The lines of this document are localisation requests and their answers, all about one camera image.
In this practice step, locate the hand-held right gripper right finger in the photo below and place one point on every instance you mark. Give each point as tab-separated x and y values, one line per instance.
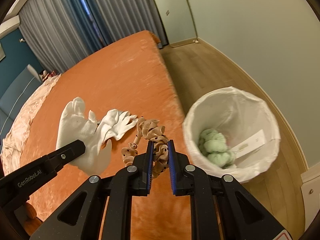
172	165

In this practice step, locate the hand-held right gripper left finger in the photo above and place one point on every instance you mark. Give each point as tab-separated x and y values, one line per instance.
149	162

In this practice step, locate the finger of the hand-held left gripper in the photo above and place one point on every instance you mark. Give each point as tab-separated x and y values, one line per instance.
66	155

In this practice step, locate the beige polka dot scrunchie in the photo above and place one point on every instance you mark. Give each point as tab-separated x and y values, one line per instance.
152	135

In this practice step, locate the long white sock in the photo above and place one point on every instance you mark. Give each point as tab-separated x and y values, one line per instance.
75	127

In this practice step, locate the green knit scrunchie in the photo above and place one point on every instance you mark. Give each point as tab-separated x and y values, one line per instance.
215	145

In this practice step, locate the white-lined trash bin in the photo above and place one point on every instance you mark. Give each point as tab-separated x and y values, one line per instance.
240	110

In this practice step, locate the person's left hand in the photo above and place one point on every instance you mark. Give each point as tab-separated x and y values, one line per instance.
31	210

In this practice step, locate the white glove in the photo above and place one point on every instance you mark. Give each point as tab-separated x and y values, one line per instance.
117	125

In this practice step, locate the pink patterned quilt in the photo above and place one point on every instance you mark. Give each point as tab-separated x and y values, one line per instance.
32	107

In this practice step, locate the blue headboard cushion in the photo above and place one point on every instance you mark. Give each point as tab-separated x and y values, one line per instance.
17	97

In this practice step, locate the small plush toy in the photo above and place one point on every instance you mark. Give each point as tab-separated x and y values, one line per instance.
46	75

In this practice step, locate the orange velvet bed sheet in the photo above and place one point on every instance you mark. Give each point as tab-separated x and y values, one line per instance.
120	75

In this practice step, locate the blue curtain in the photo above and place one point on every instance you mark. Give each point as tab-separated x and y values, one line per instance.
86	10

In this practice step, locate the standing mirror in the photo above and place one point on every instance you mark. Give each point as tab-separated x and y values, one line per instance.
175	12

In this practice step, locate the white wall unit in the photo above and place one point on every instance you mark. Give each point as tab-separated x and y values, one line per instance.
9	25

